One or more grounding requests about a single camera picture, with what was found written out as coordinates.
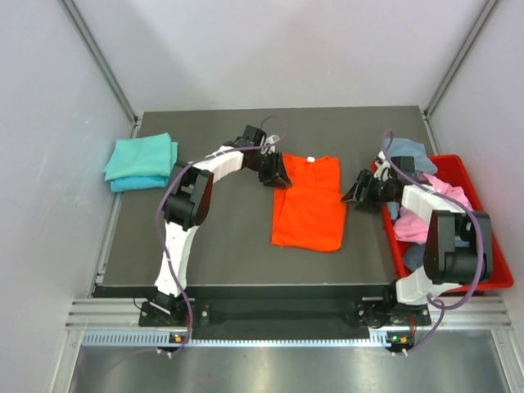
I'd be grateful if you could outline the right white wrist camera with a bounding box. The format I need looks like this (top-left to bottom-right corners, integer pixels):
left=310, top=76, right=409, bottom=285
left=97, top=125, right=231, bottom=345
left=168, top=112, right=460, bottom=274
left=373, top=151, right=391, bottom=182

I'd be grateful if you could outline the corner aluminium post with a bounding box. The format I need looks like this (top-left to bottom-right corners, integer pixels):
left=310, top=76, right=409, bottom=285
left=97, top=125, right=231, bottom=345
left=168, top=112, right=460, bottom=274
left=58, top=0, right=138, bottom=124
left=422, top=0, right=500, bottom=120

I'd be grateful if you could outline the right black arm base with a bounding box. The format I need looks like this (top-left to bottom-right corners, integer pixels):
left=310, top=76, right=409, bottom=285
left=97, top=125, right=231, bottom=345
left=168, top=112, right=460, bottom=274
left=355, top=284, right=431, bottom=329

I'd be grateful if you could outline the red plastic bin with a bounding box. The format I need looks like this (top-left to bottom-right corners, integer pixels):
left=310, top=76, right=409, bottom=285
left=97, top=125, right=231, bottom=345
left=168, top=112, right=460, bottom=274
left=381, top=154, right=514, bottom=291

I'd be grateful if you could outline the purple cable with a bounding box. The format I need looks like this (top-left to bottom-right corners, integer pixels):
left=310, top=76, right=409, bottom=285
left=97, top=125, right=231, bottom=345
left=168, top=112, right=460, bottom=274
left=381, top=129, right=486, bottom=356
left=156, top=115, right=287, bottom=356

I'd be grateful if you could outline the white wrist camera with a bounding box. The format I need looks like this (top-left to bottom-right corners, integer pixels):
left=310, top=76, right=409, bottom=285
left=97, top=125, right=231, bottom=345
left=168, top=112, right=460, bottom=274
left=260, top=134, right=280, bottom=155
left=373, top=151, right=391, bottom=182

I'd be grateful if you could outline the left corner aluminium post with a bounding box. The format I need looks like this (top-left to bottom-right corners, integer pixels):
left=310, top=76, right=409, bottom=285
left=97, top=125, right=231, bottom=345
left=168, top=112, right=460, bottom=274
left=58, top=0, right=138, bottom=124

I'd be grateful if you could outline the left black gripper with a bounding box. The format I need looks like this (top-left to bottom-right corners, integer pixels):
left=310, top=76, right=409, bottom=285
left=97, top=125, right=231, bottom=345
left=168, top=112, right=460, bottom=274
left=246, top=149, right=291, bottom=189

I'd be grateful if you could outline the slotted grey cable duct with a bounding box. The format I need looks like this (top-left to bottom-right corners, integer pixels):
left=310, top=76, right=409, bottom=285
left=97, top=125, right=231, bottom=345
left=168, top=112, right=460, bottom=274
left=81, top=329, right=414, bottom=348

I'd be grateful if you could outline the pink t shirt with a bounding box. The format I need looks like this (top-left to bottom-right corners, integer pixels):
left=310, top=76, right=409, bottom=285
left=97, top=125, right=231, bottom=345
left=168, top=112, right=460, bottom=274
left=393, top=173, right=472, bottom=245

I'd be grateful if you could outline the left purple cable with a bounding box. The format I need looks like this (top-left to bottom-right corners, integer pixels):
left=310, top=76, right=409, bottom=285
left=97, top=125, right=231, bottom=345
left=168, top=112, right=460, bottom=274
left=156, top=115, right=287, bottom=356

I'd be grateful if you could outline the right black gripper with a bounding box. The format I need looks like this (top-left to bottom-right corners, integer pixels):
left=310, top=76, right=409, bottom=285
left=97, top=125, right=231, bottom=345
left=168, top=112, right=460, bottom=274
left=341, top=169, right=395, bottom=214

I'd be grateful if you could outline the aluminium frame rail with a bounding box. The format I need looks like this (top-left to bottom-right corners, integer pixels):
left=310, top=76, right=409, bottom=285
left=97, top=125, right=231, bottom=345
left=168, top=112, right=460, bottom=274
left=65, top=296, right=512, bottom=330

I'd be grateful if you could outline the folded teal t shirt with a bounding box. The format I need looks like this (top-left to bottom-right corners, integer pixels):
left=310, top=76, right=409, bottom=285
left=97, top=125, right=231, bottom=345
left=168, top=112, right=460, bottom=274
left=103, top=133, right=178, bottom=181

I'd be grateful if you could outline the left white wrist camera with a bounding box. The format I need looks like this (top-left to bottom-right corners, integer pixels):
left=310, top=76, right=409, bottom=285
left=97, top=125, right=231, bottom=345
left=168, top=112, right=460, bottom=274
left=260, top=134, right=280, bottom=155

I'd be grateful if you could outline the orange t shirt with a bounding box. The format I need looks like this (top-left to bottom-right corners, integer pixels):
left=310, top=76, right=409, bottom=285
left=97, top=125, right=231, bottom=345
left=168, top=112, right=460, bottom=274
left=271, top=154, right=347, bottom=252

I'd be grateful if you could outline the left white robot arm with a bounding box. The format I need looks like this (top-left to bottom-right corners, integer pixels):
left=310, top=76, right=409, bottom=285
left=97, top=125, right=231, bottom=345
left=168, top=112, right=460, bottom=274
left=155, top=125, right=292, bottom=325

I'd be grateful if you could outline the right corner aluminium post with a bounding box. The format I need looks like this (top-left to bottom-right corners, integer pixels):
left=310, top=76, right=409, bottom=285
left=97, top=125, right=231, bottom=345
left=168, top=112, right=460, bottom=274
left=422, top=0, right=500, bottom=120

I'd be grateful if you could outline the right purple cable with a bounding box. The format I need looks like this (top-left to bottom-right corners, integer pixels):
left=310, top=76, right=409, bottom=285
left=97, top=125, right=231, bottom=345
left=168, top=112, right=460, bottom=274
left=381, top=129, right=486, bottom=356

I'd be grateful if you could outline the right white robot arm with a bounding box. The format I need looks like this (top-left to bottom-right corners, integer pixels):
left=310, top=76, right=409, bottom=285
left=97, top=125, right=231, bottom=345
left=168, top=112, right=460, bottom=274
left=341, top=154, right=494, bottom=324

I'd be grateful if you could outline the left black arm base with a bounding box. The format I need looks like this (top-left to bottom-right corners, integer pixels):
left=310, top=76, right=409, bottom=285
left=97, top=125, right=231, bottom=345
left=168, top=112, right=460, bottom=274
left=138, top=300, right=211, bottom=328

